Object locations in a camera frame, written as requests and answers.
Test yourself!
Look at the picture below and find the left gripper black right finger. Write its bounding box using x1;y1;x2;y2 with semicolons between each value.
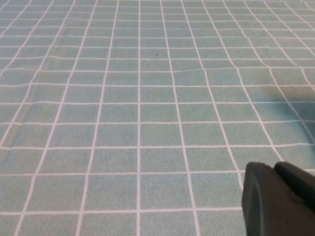
274;161;315;206

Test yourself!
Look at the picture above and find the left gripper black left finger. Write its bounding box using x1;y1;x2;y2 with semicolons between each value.
241;161;315;236

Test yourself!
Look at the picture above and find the green white-checked tablecloth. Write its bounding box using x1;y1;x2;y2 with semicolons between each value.
0;0;315;236

